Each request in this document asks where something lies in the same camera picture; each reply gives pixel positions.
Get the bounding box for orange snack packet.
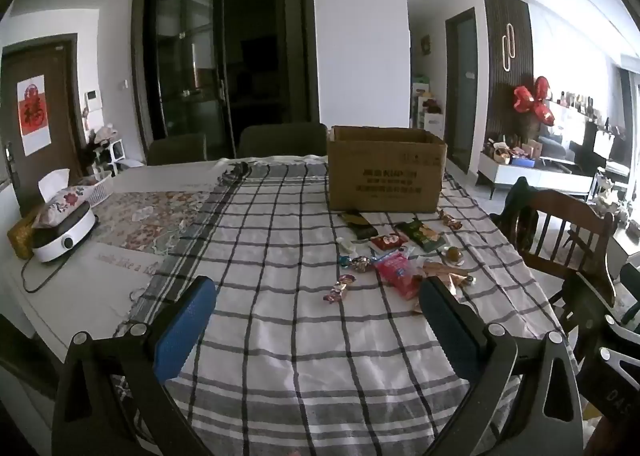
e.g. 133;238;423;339
412;261;476;317

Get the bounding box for black power cable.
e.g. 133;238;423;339
20;256;66;293

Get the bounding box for white media cabinet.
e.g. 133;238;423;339
477;151;596;199

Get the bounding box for floral table mat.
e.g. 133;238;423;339
92;190;221;257

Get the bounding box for white storage shelf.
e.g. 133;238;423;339
85;123;126;177

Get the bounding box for white printed table cover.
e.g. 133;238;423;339
0;158;241;387

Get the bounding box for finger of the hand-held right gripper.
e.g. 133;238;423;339
582;346;640;424
564;272;640;354

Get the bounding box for red foil balloons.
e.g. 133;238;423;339
513;76;556;127

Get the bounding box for grey checked tablecloth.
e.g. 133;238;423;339
114;161;576;456

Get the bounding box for red snack packet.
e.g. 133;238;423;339
369;233;407;252

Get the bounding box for blue foil wrapped candy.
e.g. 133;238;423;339
337;256;383;272

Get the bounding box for floral tissue box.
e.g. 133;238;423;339
32;168;96;229

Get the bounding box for black and gold snack packet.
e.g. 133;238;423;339
337;209;379;240

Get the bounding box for green snack packet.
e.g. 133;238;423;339
393;219;446;253

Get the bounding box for white plastic basket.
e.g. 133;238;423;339
75;171;115;209

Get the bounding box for brown entrance door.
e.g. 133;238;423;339
0;33;83;217

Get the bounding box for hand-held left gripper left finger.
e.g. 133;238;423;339
52;276;218;456

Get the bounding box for pink snack packet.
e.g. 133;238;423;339
375;252;426;300

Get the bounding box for stack of hallway boxes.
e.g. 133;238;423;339
411;81;445;137

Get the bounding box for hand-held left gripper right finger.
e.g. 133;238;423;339
417;277;586;456

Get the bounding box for brown wooden chair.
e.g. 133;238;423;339
492;186;618;307

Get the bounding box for dark glass sliding door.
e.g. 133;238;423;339
132;0;321;162

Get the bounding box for dark green interior door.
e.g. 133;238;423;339
445;7;479;174

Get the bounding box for pink foil candy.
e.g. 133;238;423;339
322;273;357;303

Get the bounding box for gold clip wall decoration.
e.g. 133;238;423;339
501;23;518;72

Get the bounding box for red and white door poster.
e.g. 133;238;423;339
17;75;52;156

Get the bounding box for white electric cooker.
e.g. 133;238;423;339
31;203;99;264

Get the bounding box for dark green chair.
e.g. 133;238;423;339
238;122;328;158
146;132;207;167

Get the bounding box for brown cardboard box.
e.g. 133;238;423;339
326;125;448;214

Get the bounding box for dark slatted wall panel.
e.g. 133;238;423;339
482;0;533;157

